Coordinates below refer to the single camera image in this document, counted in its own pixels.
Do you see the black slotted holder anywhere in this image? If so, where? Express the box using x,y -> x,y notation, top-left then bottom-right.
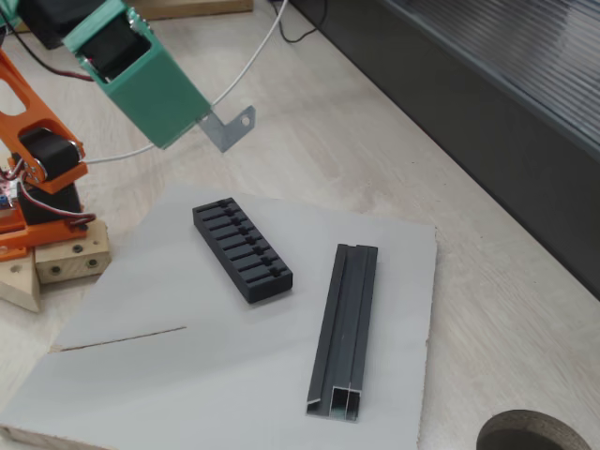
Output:
191,198 -> 294,306

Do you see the beige wooden block with hole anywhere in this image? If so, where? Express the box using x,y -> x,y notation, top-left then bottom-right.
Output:
0,252 -> 44,314

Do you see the wooden plank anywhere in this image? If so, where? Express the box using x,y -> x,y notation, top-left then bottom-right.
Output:
133,0 -> 254,22

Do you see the light wooden base block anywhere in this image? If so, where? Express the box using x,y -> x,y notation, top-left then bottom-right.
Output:
34,219 -> 112,286

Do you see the grey board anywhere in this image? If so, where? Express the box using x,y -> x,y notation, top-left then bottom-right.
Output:
0,181 -> 439,450

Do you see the black aluminium profile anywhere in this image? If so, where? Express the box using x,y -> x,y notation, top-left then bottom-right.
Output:
305,243 -> 380,421

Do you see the white USB cable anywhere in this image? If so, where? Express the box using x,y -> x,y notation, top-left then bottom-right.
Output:
85,0 -> 290,165

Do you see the black power cable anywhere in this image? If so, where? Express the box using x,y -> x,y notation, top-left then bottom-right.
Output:
279,0 -> 328,45

